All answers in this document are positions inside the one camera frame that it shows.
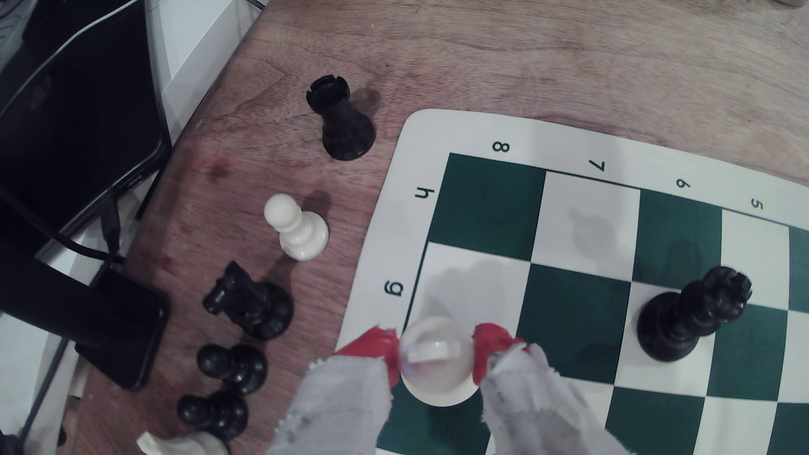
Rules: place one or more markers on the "black knight chess piece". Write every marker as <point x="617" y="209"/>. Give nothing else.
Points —
<point x="256" y="303"/>

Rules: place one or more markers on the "green and white chess mat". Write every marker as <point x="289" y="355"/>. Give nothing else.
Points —
<point x="486" y="202"/>

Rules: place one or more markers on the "black rook chess piece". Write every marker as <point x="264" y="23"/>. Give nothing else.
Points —
<point x="344" y="126"/>

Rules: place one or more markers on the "black tablet screen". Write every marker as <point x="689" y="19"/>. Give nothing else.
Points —
<point x="76" y="114"/>

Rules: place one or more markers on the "black pawn chess piece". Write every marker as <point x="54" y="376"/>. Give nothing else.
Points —
<point x="218" y="414"/>
<point x="237" y="366"/>

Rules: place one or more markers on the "black smartphone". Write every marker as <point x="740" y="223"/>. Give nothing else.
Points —
<point x="126" y="335"/>

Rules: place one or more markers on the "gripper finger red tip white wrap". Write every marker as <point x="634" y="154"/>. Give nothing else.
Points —
<point x="537" y="411"/>
<point x="341" y="411"/>

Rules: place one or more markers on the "white pawn chess piece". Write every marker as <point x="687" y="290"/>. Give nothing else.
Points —
<point x="300" y="230"/>

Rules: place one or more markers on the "black queen chess piece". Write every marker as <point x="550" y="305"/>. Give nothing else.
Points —
<point x="679" y="319"/>

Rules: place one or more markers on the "white chess piece lying down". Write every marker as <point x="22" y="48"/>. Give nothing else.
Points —
<point x="183" y="445"/>

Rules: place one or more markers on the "white chess piece with round base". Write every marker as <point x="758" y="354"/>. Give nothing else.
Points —
<point x="436" y="363"/>

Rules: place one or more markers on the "white shelf board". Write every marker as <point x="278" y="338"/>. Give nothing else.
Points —
<point x="196" y="44"/>

